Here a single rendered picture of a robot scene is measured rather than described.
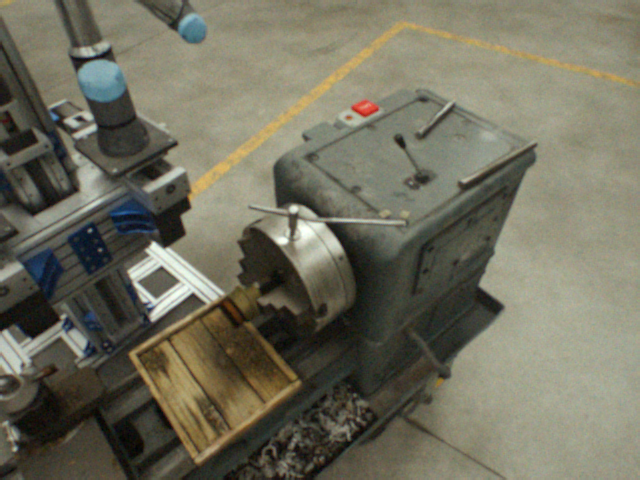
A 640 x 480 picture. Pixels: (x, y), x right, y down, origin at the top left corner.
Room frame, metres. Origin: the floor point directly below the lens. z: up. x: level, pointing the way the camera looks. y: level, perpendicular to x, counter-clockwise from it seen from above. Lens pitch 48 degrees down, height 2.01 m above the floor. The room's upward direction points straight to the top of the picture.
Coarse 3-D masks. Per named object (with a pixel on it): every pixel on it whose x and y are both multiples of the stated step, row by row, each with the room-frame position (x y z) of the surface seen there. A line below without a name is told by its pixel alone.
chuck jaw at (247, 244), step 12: (252, 228) 0.78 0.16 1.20; (240, 240) 0.75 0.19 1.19; (252, 240) 0.75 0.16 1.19; (252, 252) 0.73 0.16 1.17; (264, 252) 0.74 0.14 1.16; (240, 264) 0.72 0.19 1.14; (252, 264) 0.71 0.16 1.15; (264, 264) 0.72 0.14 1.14; (240, 276) 0.69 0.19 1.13; (252, 276) 0.69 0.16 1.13; (264, 276) 0.70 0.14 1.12
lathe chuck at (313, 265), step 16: (256, 224) 0.78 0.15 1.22; (272, 224) 0.76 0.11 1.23; (304, 224) 0.76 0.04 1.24; (272, 240) 0.71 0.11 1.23; (288, 240) 0.71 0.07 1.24; (304, 240) 0.71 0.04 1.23; (320, 240) 0.72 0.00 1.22; (272, 256) 0.72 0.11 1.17; (288, 256) 0.67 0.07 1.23; (304, 256) 0.68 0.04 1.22; (320, 256) 0.68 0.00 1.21; (272, 272) 0.75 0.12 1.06; (288, 272) 0.67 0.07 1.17; (304, 272) 0.64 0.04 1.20; (320, 272) 0.65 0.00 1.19; (336, 272) 0.67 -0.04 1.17; (304, 288) 0.63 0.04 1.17; (320, 288) 0.63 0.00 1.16; (336, 288) 0.64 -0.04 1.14; (320, 304) 0.61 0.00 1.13; (336, 304) 0.63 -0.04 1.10; (288, 320) 0.69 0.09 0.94; (320, 320) 0.60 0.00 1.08
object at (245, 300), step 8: (240, 288) 0.66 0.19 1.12; (248, 288) 0.67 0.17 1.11; (256, 288) 0.67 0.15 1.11; (232, 296) 0.64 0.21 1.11; (240, 296) 0.64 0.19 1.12; (248, 296) 0.64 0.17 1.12; (256, 296) 0.65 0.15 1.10; (224, 304) 0.62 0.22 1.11; (232, 304) 0.62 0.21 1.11; (240, 304) 0.62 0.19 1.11; (248, 304) 0.62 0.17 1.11; (256, 304) 0.63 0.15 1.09; (224, 312) 0.63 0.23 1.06; (232, 312) 0.60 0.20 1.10; (240, 312) 0.61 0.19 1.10; (248, 312) 0.61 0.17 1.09; (256, 312) 0.62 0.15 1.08; (232, 320) 0.62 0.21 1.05; (240, 320) 0.60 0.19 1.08; (248, 320) 0.60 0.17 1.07
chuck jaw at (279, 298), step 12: (276, 288) 0.67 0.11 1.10; (288, 288) 0.67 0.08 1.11; (264, 300) 0.64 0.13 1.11; (276, 300) 0.63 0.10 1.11; (288, 300) 0.63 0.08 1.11; (300, 300) 0.63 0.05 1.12; (264, 312) 0.62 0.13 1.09; (276, 312) 0.61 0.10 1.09; (288, 312) 0.61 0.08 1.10; (300, 312) 0.59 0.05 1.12; (312, 312) 0.61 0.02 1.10; (324, 312) 0.61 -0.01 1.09
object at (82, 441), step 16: (48, 384) 0.50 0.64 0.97; (0, 416) 0.42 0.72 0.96; (80, 432) 0.38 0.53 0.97; (96, 432) 0.38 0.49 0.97; (48, 448) 0.35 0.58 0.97; (64, 448) 0.35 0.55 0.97; (80, 448) 0.35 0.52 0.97; (96, 448) 0.35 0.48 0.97; (32, 464) 0.32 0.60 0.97; (48, 464) 0.32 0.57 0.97; (64, 464) 0.32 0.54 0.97; (80, 464) 0.32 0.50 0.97; (96, 464) 0.32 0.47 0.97; (112, 464) 0.32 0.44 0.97
